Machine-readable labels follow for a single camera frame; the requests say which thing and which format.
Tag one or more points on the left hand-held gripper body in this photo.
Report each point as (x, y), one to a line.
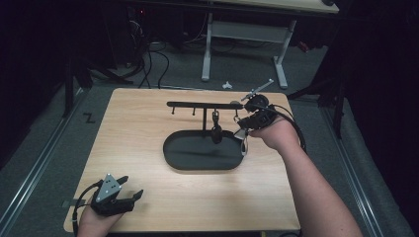
(108, 197)

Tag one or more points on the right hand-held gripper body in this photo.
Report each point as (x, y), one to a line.
(260, 115)

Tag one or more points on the white car key with keyring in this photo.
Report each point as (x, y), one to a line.
(240, 134)

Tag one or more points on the black car key with clip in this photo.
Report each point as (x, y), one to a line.
(216, 131)

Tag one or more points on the black key rack with tray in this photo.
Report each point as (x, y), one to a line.
(197, 151)

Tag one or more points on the person's right hand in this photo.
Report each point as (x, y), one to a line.
(276, 135)

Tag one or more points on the person's left hand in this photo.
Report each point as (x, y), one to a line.
(99, 223)

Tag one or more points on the small white object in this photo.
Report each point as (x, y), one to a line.
(227, 85)

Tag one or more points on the black metal stand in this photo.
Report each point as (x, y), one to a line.
(69, 89)
(337, 112)

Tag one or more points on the small red object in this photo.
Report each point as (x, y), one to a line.
(303, 46)

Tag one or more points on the white-framed desk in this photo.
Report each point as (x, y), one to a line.
(247, 31)

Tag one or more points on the metal floor rail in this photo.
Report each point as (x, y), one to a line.
(36, 171)
(352, 177)

